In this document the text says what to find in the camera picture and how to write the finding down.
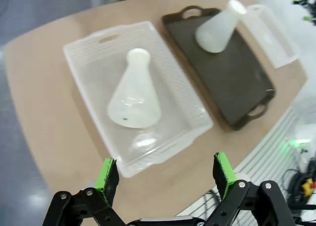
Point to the yellow connector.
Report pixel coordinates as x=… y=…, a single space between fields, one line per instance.
x=306 y=186

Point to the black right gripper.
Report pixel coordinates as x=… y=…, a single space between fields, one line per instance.
x=307 y=7

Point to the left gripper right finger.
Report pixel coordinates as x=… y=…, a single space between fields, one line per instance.
x=259 y=206

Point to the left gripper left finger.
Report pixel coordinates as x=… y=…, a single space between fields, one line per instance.
x=74 y=208

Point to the white perforated plastic basket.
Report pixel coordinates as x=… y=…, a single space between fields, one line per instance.
x=271 y=43
x=177 y=97

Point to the dark brown serving tray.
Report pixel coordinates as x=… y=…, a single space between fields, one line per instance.
x=234 y=83

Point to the translucent white conical flask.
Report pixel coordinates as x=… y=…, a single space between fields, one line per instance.
x=133 y=92
x=217 y=31

